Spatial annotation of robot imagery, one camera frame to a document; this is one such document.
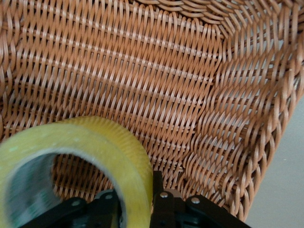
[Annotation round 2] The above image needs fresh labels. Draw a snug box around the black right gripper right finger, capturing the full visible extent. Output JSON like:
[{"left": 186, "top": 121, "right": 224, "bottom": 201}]
[{"left": 151, "top": 170, "right": 248, "bottom": 228}]

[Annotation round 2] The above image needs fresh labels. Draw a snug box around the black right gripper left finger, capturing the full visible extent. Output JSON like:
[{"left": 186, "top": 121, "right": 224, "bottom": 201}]
[{"left": 21, "top": 189, "right": 124, "bottom": 228}]

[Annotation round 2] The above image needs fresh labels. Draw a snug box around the clear yellowish tape roll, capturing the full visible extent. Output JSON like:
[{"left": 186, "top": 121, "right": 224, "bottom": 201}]
[{"left": 0, "top": 115, "right": 154, "bottom": 228}]

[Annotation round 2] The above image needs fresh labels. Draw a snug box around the deep brown wicker basket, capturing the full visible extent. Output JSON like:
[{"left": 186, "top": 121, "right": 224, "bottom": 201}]
[{"left": 0, "top": 0, "right": 304, "bottom": 221}]

